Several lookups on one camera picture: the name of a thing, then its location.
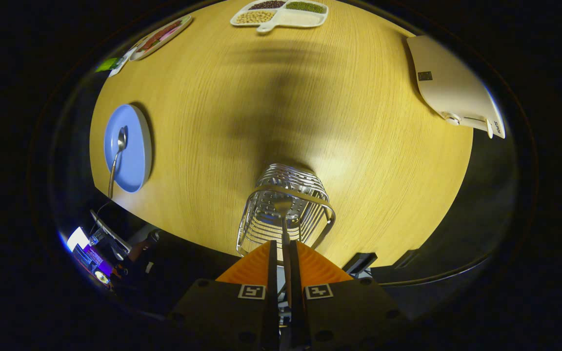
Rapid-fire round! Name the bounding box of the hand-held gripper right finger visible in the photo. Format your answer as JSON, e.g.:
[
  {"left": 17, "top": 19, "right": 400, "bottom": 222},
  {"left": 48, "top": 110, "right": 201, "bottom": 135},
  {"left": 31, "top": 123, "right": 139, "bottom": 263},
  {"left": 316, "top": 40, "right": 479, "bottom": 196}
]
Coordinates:
[{"left": 288, "top": 240, "right": 404, "bottom": 351}]

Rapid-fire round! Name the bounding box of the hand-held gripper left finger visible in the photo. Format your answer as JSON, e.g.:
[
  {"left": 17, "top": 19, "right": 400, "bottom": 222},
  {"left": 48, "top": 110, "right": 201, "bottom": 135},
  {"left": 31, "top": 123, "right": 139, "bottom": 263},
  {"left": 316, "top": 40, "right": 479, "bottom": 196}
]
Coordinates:
[{"left": 166, "top": 240, "right": 281, "bottom": 351}]

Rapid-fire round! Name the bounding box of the wooden handled fork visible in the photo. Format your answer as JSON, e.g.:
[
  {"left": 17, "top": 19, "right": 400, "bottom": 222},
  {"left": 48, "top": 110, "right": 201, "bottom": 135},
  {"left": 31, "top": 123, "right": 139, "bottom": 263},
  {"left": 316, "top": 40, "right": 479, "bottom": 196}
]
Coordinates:
[{"left": 274, "top": 197, "right": 295, "bottom": 310}]

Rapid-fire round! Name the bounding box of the metal spoon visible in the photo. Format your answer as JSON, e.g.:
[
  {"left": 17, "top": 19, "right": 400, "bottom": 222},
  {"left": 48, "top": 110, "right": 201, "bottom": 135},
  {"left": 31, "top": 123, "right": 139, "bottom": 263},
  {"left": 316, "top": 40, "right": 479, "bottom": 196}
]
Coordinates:
[{"left": 108, "top": 126, "right": 128, "bottom": 199}]

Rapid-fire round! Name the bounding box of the open laptop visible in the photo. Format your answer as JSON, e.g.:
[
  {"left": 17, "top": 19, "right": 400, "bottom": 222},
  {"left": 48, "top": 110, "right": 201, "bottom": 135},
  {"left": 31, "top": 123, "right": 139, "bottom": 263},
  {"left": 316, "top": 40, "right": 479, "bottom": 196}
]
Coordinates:
[{"left": 65, "top": 226, "right": 117, "bottom": 289}]

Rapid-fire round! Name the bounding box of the blue plate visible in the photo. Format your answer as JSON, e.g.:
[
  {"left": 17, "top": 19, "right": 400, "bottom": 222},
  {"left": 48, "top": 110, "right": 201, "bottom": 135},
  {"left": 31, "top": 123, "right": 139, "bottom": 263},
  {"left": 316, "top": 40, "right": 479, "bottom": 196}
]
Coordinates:
[{"left": 103, "top": 104, "right": 153, "bottom": 194}]

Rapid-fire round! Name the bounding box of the white toaster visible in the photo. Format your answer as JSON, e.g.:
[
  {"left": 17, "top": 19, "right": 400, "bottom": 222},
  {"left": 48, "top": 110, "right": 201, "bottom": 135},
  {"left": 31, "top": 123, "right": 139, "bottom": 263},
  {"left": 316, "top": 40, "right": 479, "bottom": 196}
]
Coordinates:
[{"left": 406, "top": 35, "right": 506, "bottom": 140}]

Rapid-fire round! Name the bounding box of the white square coaster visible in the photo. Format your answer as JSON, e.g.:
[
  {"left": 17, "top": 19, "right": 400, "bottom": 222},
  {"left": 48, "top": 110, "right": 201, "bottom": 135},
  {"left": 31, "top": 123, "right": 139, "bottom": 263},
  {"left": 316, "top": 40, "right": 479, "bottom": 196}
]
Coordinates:
[{"left": 109, "top": 46, "right": 138, "bottom": 78}]

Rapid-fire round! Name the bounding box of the green drink bottle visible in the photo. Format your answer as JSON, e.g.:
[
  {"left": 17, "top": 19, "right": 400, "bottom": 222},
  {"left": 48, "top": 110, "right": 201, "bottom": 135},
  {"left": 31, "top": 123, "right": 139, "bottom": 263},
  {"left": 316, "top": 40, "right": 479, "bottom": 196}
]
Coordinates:
[{"left": 96, "top": 57, "right": 121, "bottom": 74}]

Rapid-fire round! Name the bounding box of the plate of food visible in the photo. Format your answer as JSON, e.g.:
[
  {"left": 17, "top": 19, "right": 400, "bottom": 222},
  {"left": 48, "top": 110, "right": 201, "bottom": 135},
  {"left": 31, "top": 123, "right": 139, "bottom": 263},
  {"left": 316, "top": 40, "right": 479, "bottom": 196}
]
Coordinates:
[{"left": 129, "top": 15, "right": 193, "bottom": 61}]

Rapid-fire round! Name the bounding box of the white divided bean tray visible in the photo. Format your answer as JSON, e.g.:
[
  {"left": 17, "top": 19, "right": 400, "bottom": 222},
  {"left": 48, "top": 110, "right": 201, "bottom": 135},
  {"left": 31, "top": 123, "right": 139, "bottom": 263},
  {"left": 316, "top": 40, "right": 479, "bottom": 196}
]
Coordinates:
[{"left": 230, "top": 0, "right": 329, "bottom": 34}]

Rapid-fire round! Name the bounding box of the metal wire basket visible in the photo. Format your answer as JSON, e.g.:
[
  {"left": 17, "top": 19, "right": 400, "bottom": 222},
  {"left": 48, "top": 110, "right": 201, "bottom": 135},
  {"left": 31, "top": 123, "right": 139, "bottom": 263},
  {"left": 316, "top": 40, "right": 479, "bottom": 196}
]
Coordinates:
[{"left": 236, "top": 163, "right": 337, "bottom": 258}]

